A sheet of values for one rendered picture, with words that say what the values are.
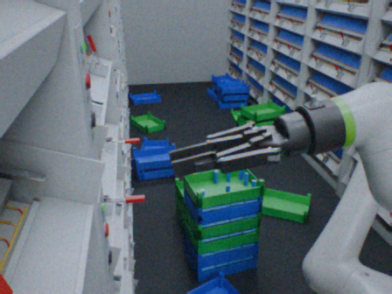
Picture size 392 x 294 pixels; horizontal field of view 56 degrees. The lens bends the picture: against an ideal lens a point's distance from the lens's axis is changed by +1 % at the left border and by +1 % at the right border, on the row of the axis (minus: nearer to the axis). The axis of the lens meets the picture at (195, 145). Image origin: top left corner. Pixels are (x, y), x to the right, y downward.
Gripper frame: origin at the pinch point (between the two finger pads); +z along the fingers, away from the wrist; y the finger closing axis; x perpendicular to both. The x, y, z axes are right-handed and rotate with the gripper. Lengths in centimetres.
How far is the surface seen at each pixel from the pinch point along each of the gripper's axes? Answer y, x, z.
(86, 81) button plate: 18.3, -21.5, 10.0
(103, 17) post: -48, -21, 11
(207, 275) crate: -68, 97, -2
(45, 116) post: 22.1, -20.1, 13.9
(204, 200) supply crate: -68, 57, -7
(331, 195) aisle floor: -124, 117, -92
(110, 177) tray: -16.1, 8.1, 16.6
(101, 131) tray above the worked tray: 12.7, -13.8, 11.0
